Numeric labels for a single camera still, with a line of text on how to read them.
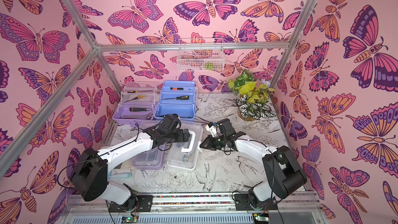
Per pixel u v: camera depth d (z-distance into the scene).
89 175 0.43
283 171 0.44
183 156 0.83
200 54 0.95
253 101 0.84
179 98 1.06
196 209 0.73
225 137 0.69
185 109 1.08
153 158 0.76
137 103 1.08
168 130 0.66
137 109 1.09
